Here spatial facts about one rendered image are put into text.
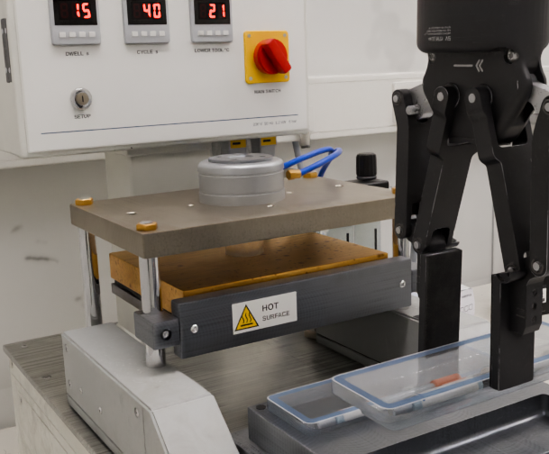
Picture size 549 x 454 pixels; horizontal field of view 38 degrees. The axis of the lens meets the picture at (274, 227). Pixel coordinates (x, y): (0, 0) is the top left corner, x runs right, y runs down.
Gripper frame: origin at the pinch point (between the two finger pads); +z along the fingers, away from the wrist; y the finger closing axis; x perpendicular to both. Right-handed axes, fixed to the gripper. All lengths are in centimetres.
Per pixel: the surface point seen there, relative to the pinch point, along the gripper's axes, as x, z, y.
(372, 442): -6.3, 7.4, -2.2
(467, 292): 55, 22, -55
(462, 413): 1.2, 7.4, -2.0
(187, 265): -6.2, 1.5, -28.4
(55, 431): -16.9, 18.1, -37.2
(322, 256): 4.8, 1.5, -23.5
